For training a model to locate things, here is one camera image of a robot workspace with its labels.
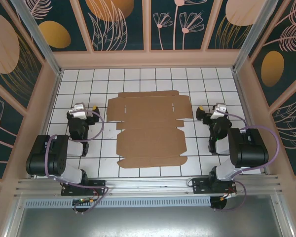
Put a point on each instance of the brown cardboard paper box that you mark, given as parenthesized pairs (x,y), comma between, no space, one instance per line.
(148,128)

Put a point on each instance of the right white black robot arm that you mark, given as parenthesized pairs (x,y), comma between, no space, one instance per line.
(249,150)

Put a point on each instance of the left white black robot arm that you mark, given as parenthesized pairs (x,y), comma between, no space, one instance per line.
(74,148)

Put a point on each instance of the small green circuit board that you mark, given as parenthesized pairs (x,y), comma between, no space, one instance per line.
(82,200)

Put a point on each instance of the shiny steel sheet panel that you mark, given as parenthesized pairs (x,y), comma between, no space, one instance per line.
(148,222)

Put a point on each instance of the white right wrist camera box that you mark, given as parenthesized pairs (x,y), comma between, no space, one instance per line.
(218,113)

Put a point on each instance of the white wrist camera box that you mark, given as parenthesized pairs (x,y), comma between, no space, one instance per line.
(79,112)
(218,113)

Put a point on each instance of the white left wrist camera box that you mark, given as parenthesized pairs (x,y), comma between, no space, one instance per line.
(79,112)

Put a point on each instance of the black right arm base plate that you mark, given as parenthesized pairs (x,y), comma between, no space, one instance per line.
(199,185)

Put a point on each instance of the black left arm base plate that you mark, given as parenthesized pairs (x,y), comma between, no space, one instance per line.
(98,185)

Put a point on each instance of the aluminium front rail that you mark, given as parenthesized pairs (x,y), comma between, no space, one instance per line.
(148,184)

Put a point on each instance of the aluminium corner post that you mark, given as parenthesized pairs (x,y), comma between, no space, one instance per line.
(249,37)
(38,37)

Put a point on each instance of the aluminium frame bar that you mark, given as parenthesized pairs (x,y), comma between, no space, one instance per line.
(283,217)
(16,219)

